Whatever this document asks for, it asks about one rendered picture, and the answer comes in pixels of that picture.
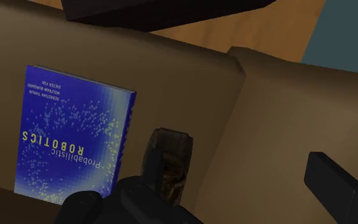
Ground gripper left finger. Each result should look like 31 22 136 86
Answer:
53 146 179 224

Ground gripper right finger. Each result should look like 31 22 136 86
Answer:
303 151 358 224

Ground dark brown wooden block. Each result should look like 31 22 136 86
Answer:
140 127 194 206

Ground blue book with yellow lettering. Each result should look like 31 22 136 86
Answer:
13 64 137 206

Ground brown sofa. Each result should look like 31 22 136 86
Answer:
0 0 358 224

